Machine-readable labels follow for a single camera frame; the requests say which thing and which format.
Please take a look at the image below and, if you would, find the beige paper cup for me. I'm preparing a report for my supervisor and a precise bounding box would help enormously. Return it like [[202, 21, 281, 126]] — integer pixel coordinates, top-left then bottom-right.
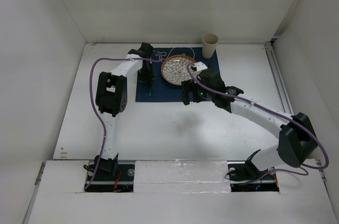
[[202, 33, 219, 59]]

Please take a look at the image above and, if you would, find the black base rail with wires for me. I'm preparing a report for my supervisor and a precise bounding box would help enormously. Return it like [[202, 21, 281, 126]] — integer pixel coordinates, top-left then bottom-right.
[[84, 160, 279, 194]]

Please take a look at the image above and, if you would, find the floral plate with orange rim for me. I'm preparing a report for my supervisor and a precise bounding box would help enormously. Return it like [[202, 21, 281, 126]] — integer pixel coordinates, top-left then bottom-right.
[[161, 55, 195, 86]]

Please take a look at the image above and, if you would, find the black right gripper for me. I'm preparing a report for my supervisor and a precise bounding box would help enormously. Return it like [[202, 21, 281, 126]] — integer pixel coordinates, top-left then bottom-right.
[[180, 78, 215, 105]]

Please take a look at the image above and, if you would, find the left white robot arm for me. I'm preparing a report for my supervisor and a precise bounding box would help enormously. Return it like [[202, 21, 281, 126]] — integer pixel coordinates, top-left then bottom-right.
[[90, 42, 155, 180]]

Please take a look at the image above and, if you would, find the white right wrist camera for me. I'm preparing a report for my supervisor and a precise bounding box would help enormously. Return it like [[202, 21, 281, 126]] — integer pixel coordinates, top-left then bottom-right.
[[191, 61, 208, 73]]

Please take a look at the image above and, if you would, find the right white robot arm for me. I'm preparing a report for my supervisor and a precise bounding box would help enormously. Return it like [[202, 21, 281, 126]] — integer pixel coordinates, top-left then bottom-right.
[[181, 64, 319, 183]]

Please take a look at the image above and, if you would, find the dark blue printed cloth napkin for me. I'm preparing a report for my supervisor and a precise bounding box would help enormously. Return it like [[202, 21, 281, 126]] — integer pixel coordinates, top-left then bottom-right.
[[135, 47, 219, 103]]

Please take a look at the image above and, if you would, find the aluminium rail at right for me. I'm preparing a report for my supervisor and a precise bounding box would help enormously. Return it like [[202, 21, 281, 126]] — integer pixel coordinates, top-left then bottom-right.
[[264, 39, 328, 182]]

